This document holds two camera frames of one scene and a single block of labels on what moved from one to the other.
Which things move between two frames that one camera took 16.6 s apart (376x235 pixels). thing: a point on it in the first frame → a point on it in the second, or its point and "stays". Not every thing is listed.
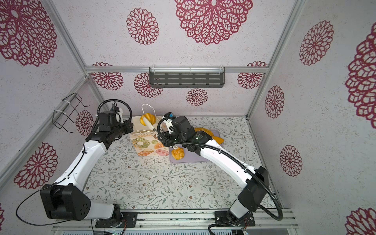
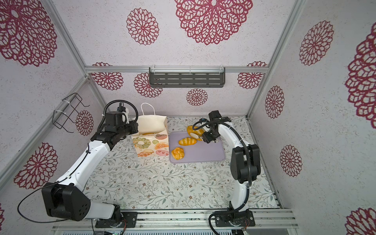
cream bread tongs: (150, 126) → (205, 127)
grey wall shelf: (185, 77) stays
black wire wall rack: (61, 117) stays
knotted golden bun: (178, 153) stays
